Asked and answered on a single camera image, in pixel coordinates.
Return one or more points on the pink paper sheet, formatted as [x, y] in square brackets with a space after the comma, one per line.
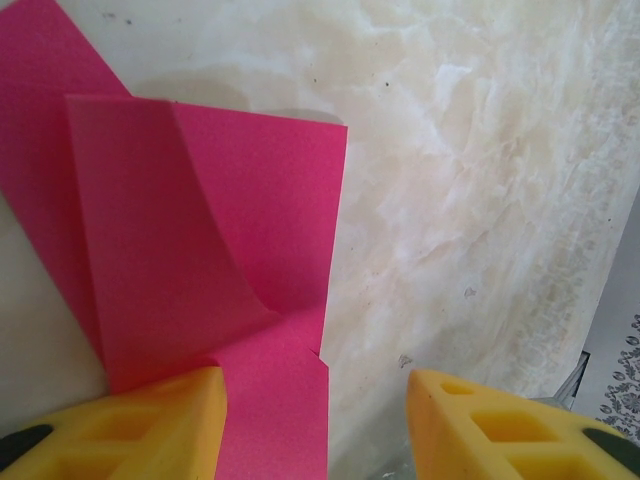
[200, 225]

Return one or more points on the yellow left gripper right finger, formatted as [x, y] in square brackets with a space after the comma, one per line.
[450, 450]

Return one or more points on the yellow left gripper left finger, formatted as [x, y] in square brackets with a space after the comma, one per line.
[165, 450]

